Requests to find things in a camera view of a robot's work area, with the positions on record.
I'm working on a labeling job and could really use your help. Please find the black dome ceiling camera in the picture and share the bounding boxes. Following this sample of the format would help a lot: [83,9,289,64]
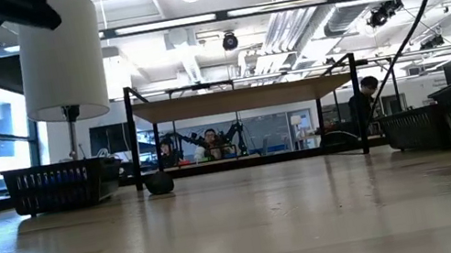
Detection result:
[219,29,240,52]

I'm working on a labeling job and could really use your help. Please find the black chair back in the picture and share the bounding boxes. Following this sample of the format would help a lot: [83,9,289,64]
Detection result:
[317,126,359,150]

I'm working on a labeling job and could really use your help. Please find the black ceiling-mounted camera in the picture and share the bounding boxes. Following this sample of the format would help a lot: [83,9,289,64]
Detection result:
[418,33,446,51]
[364,0,407,30]

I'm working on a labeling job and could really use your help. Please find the wooden shelf riser black legs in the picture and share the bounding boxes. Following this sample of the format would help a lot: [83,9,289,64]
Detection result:
[118,46,373,195]

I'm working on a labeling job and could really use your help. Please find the person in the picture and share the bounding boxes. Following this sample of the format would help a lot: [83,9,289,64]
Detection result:
[343,73,390,138]
[191,125,232,164]
[157,137,182,170]

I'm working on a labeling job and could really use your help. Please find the black overhead frame bar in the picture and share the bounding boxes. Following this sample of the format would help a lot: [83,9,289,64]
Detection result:
[99,0,365,47]

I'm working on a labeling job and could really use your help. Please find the white shade table lamp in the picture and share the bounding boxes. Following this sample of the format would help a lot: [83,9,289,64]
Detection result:
[6,0,122,169]

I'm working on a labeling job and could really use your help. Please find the wide black rubber band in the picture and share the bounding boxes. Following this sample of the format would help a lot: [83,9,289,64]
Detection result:
[143,169,176,198]

